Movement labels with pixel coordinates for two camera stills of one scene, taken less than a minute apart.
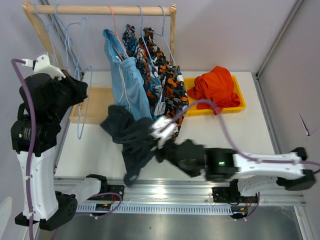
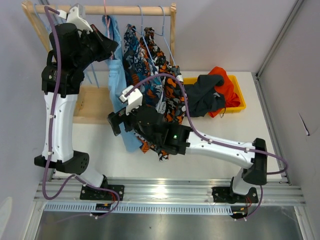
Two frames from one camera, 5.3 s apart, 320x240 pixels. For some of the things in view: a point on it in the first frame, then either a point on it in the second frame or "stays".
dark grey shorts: x=134 y=135 → x=201 y=97
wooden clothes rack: x=92 y=104 stays
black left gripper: x=72 y=83 → x=107 y=45
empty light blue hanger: x=48 y=32 stays
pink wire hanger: x=118 y=37 → x=108 y=20
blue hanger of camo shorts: x=164 y=38 stays
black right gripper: x=159 y=153 → x=116 y=119
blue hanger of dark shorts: x=79 y=134 → x=86 y=72
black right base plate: x=231 y=194 stays
